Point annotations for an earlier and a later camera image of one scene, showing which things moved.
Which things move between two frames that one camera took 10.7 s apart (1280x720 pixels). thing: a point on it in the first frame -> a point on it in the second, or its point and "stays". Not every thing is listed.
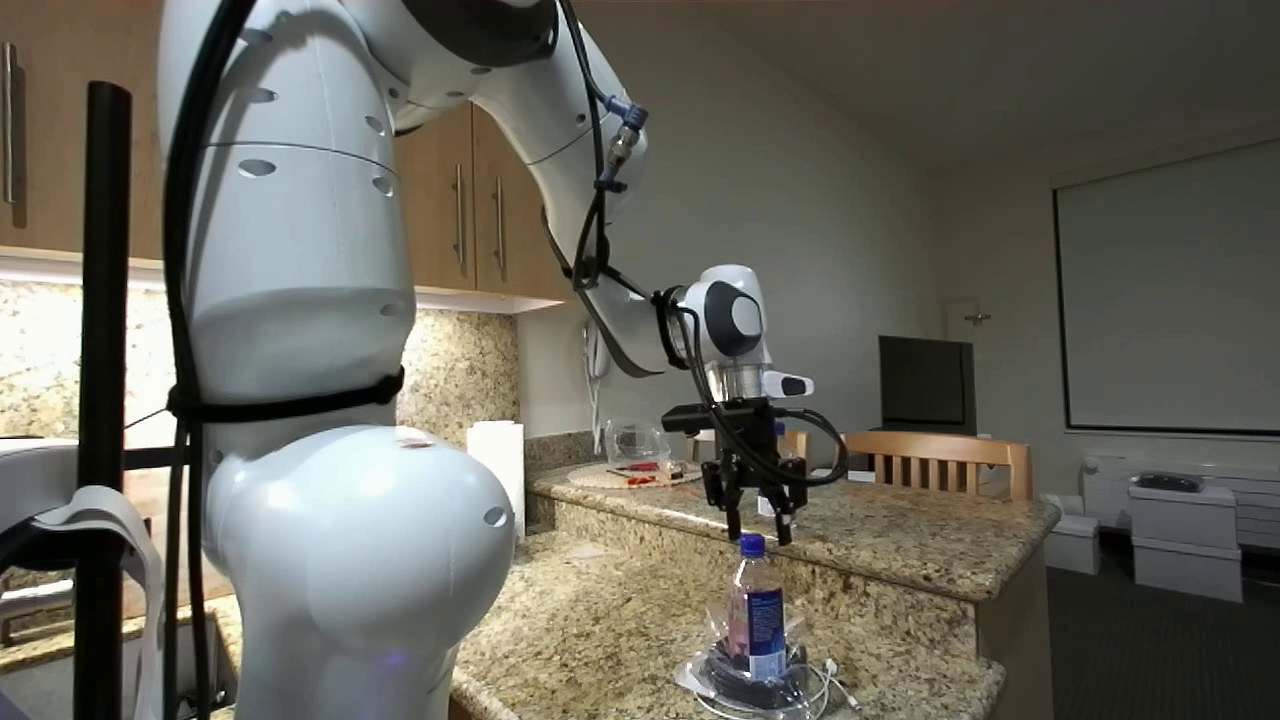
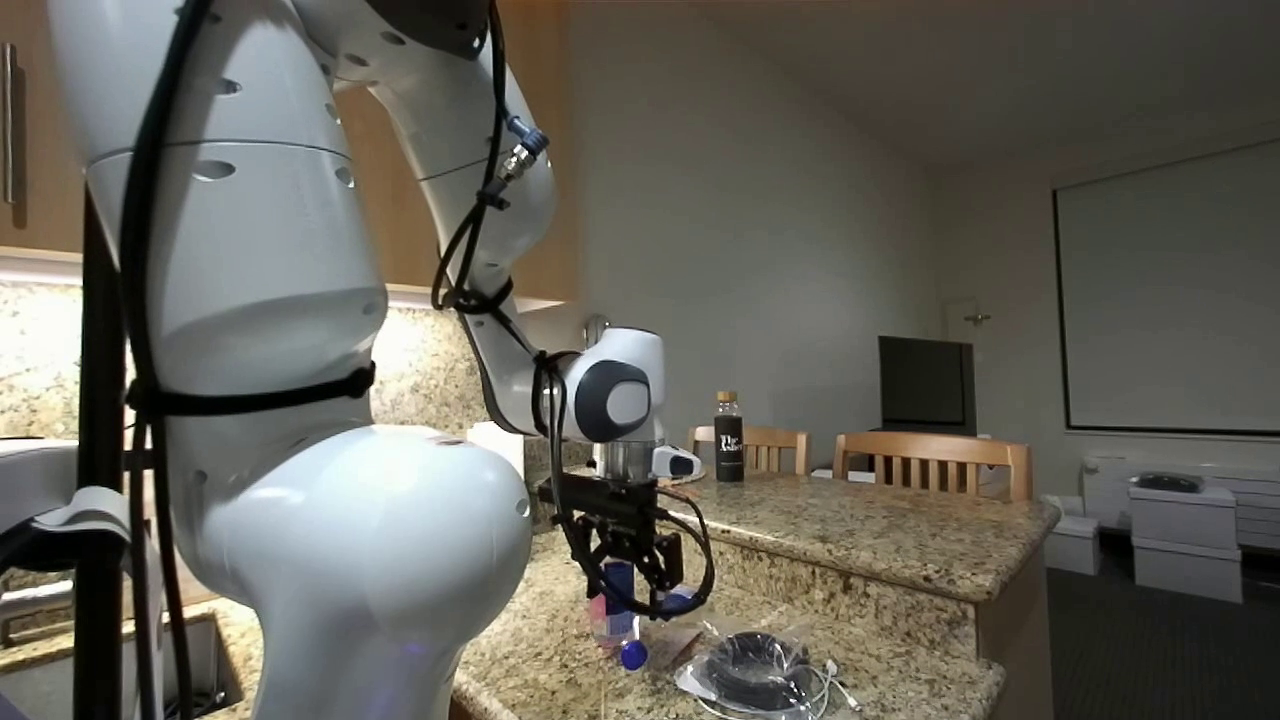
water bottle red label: x=759 y=623 -> x=619 y=623
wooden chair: x=957 y=467 stays
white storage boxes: x=1185 y=532 stays
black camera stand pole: x=105 y=307 stays
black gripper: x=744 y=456 -> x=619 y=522
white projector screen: x=1171 y=294 stays
